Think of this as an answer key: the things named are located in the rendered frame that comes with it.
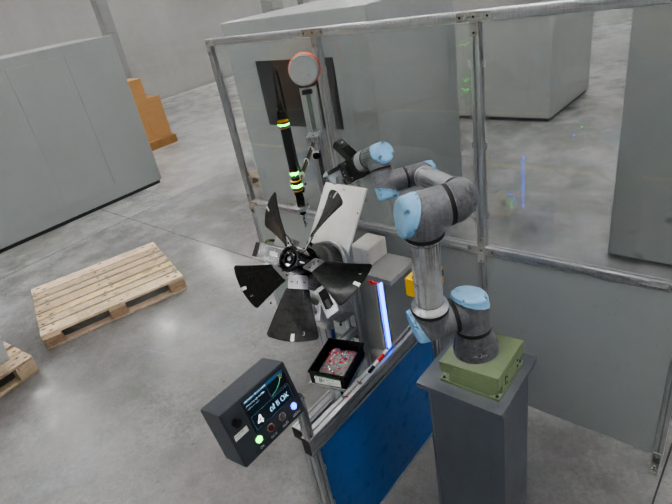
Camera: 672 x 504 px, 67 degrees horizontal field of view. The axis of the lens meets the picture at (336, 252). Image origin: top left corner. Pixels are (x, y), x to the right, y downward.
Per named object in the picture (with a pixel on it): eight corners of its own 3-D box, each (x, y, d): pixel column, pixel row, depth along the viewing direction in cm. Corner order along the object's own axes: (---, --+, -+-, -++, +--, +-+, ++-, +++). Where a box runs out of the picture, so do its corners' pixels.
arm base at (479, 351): (508, 344, 170) (506, 320, 165) (482, 370, 162) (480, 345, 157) (469, 330, 181) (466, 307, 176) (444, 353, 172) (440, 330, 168)
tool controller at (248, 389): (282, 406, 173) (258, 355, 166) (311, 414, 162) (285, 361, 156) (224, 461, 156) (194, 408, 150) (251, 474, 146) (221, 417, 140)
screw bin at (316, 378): (331, 349, 227) (328, 337, 224) (366, 355, 220) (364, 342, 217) (310, 383, 211) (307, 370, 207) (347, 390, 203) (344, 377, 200)
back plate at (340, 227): (270, 307, 262) (268, 307, 261) (307, 180, 265) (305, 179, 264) (350, 338, 229) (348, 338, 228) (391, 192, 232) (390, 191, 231)
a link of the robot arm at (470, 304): (499, 329, 162) (495, 294, 156) (459, 342, 161) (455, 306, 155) (481, 311, 173) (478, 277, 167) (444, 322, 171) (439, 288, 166)
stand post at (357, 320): (366, 395, 310) (335, 229, 255) (378, 401, 305) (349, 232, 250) (362, 400, 307) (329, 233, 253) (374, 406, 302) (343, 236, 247)
